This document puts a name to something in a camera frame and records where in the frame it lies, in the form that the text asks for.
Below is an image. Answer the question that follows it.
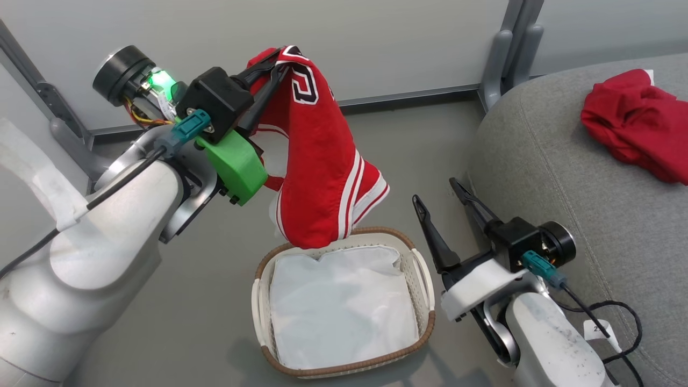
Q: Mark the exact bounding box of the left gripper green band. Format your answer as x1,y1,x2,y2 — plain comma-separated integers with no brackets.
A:
92,45,289,206

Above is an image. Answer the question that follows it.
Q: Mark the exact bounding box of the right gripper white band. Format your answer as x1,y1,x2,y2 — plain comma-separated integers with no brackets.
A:
412,177,576,323

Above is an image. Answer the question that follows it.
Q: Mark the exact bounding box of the red numbered basketball jersey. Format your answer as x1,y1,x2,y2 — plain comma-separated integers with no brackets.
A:
246,45,391,250

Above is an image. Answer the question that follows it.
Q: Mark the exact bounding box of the plain red garment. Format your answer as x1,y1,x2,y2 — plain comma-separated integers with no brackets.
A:
580,68,688,185

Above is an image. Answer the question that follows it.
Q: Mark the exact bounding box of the grey fabric sofa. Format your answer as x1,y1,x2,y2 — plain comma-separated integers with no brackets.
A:
467,52,688,387

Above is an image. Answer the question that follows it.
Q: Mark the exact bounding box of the white woven laundry basket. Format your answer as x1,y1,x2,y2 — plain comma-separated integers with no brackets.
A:
252,226,436,379

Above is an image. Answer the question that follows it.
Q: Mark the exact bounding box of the white basket liner cloth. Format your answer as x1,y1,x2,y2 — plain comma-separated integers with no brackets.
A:
268,245,420,371

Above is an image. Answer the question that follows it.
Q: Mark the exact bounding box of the small white paper label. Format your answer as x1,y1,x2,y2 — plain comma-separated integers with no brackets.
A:
583,319,612,341

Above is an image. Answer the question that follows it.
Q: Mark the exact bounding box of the grey partition foot with caster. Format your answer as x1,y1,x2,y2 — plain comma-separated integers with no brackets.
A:
49,117,116,184

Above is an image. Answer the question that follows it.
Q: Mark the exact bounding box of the teal left cable connector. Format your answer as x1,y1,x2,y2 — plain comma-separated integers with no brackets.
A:
155,109,211,157

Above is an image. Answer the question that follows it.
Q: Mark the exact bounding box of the teal cable connector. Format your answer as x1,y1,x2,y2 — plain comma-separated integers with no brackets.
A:
155,109,211,157
520,250,568,289

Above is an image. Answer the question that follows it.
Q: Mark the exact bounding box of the teal right cable connector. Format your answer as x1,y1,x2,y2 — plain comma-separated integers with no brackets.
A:
520,250,568,289

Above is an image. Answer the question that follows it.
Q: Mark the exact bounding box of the grey partition post bracket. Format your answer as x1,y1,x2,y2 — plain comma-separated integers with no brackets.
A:
478,21,545,113

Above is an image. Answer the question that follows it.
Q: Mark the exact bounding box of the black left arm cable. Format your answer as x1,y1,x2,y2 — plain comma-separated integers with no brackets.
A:
0,146,168,279

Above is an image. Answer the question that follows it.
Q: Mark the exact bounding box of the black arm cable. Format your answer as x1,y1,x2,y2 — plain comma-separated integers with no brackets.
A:
0,146,168,279
554,284,644,387

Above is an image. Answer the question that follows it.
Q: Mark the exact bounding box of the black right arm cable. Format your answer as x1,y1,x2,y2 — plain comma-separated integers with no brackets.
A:
554,284,644,387

